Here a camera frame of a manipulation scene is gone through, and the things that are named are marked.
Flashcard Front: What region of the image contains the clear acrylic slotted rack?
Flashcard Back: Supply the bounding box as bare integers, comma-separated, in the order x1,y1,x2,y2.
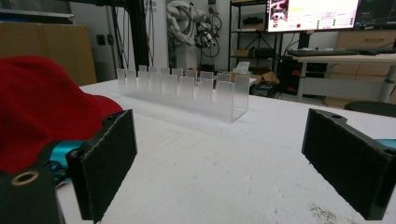
117,64,251,124

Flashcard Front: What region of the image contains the brown cardboard board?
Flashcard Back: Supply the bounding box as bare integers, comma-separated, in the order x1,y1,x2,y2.
0,21,98,87

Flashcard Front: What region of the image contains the black metal stand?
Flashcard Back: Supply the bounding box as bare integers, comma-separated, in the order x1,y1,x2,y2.
110,0,151,72

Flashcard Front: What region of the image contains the dark computer monitor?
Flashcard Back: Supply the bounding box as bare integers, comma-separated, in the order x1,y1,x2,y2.
354,0,396,31

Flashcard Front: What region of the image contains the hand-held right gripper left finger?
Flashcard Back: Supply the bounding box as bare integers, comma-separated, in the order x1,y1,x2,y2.
65,108,138,224

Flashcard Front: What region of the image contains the beige desk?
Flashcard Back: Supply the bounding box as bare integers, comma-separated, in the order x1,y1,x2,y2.
292,53,396,105

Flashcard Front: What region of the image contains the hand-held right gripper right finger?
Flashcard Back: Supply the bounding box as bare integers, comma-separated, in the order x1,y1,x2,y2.
301,107,396,221

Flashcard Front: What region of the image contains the black keyboard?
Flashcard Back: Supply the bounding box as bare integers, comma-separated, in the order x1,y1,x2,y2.
286,49,361,58

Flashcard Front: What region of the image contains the red baseball cap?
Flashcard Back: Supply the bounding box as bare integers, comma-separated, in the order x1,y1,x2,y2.
0,55,124,175

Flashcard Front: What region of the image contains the black metal shelf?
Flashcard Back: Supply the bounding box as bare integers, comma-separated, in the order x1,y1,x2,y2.
228,0,283,74

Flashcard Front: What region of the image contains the cardboard box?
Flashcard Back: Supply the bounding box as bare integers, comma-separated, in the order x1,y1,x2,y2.
232,70,280,86

